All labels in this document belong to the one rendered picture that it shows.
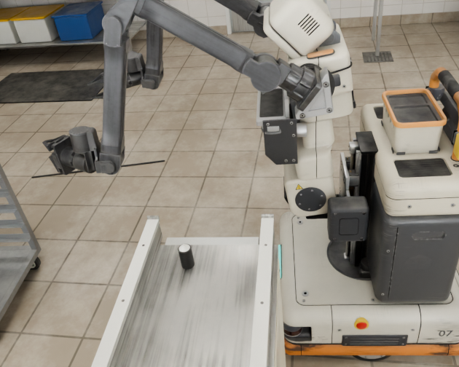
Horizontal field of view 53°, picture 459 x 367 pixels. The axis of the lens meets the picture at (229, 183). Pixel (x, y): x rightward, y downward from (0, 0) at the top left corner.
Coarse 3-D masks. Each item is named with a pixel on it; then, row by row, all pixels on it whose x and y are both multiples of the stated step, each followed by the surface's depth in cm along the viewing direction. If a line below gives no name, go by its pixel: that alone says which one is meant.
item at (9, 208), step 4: (8, 204) 211; (12, 204) 211; (0, 208) 213; (4, 208) 213; (8, 208) 212; (12, 208) 212; (16, 208) 212; (0, 212) 211; (4, 212) 211; (8, 212) 211; (12, 212) 210
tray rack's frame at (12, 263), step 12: (0, 252) 229; (12, 252) 228; (24, 252) 227; (36, 252) 227; (0, 264) 221; (12, 264) 220; (24, 264) 219; (0, 276) 215; (12, 276) 214; (24, 276) 216; (0, 288) 208; (12, 288) 207; (0, 300) 203; (0, 312) 197
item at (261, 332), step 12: (264, 216) 112; (264, 228) 110; (264, 240) 106; (264, 252) 103; (264, 264) 100; (264, 276) 97; (264, 288) 95; (264, 300) 92; (264, 312) 90; (264, 324) 88; (252, 336) 86; (264, 336) 85; (252, 348) 84; (264, 348) 83; (252, 360) 82; (264, 360) 81
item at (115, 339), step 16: (144, 240) 111; (160, 240) 118; (144, 256) 106; (128, 272) 103; (144, 272) 106; (128, 288) 99; (144, 288) 105; (128, 304) 95; (112, 320) 92; (128, 320) 95; (112, 336) 89; (128, 336) 95; (96, 352) 87; (112, 352) 87
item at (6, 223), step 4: (0, 220) 217; (4, 220) 217; (8, 220) 217; (12, 220) 217; (16, 220) 216; (20, 220) 216; (0, 224) 219; (4, 224) 218; (8, 224) 218; (12, 224) 218; (16, 224) 217; (20, 224) 217; (0, 228) 217
